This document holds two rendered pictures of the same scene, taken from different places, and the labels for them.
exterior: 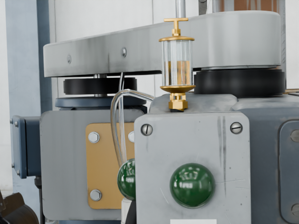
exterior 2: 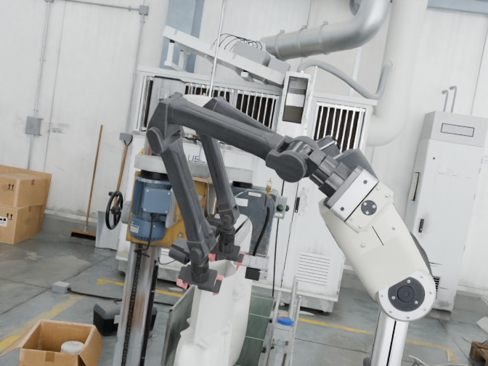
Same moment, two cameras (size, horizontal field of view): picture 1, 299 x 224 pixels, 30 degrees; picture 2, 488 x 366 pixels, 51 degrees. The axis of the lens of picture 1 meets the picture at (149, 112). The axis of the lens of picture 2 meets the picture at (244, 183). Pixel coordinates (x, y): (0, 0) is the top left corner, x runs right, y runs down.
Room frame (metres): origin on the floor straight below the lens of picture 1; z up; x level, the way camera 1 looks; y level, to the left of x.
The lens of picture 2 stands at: (0.53, 2.15, 1.54)
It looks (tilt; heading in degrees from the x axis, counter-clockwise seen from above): 5 degrees down; 271
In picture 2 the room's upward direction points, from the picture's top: 9 degrees clockwise
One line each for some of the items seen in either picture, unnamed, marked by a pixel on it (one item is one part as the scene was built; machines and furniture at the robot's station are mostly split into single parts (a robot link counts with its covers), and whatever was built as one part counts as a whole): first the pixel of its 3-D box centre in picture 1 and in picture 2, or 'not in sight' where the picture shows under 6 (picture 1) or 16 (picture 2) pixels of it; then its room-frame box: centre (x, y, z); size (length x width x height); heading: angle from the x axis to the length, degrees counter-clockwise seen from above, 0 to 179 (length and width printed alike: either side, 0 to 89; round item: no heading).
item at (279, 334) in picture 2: not in sight; (283, 329); (0.30, 0.11, 0.81); 0.08 x 0.08 x 0.06; 84
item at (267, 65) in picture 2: not in sight; (250, 49); (0.72, -2.67, 2.38); 1.53 x 0.53 x 0.61; 174
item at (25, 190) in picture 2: not in sight; (17, 189); (3.18, -3.75, 0.56); 0.50 x 0.38 x 0.32; 76
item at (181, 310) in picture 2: not in sight; (191, 315); (0.73, -0.63, 0.54); 1.05 x 0.02 x 0.41; 84
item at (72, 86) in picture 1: (100, 87); (155, 174); (0.91, 0.08, 1.35); 0.12 x 0.12 x 0.04
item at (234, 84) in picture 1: (238, 83); (242, 184); (0.56, -0.09, 1.35); 0.09 x 0.09 x 0.03
